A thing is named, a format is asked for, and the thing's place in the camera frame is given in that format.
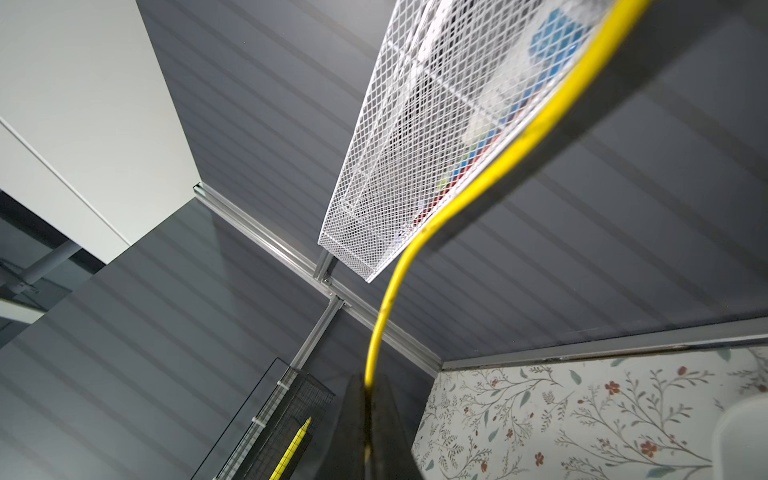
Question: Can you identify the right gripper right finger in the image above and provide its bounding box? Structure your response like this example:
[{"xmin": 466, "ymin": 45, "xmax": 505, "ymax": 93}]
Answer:
[{"xmin": 369, "ymin": 376, "xmax": 422, "ymax": 480}]

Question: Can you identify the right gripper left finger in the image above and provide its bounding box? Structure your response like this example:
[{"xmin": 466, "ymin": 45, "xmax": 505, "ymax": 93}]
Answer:
[{"xmin": 315, "ymin": 374, "xmax": 368, "ymax": 480}]

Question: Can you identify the yellow cable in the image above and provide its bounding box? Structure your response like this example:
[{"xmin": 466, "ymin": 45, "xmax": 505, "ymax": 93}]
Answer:
[{"xmin": 362, "ymin": 0, "xmax": 655, "ymax": 466}]

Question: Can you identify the yellow marker pen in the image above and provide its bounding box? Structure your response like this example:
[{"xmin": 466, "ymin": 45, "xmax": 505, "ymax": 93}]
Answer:
[{"xmin": 270, "ymin": 417, "xmax": 312, "ymax": 480}]

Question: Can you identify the left white tray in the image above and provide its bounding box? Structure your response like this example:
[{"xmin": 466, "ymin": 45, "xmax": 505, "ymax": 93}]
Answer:
[{"xmin": 712, "ymin": 393, "xmax": 768, "ymax": 480}]

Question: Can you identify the black wire basket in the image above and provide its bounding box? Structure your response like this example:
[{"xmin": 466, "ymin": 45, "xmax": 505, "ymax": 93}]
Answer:
[{"xmin": 192, "ymin": 358, "xmax": 335, "ymax": 479}]

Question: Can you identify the white wire mesh basket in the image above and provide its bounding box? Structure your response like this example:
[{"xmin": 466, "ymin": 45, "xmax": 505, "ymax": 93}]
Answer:
[{"xmin": 318, "ymin": 1, "xmax": 613, "ymax": 281}]

